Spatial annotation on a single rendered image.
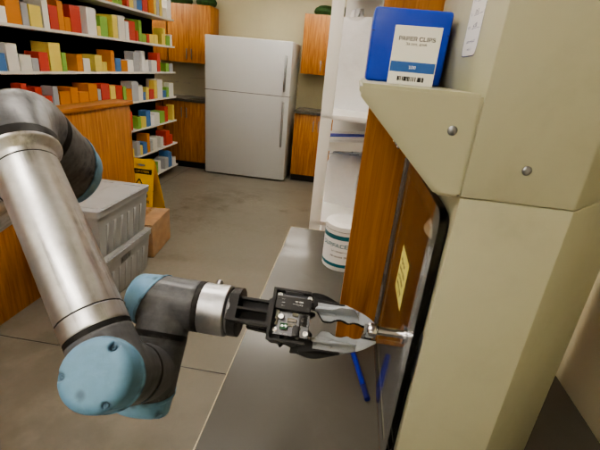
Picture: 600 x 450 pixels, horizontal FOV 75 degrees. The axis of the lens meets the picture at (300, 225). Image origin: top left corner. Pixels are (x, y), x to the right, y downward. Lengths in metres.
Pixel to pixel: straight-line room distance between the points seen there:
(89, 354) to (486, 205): 0.42
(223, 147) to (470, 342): 5.30
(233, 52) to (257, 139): 1.13
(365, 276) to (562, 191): 0.51
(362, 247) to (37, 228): 0.58
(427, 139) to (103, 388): 0.40
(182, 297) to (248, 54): 4.99
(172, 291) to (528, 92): 0.49
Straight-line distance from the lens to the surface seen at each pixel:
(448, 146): 0.41
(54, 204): 0.55
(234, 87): 5.52
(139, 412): 0.60
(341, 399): 0.82
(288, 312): 0.56
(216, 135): 5.67
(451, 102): 0.41
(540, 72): 0.43
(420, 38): 0.48
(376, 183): 0.80
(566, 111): 0.44
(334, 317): 0.60
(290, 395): 0.81
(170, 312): 0.59
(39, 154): 0.60
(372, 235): 0.83
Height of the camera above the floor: 1.52
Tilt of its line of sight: 22 degrees down
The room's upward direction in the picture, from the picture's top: 5 degrees clockwise
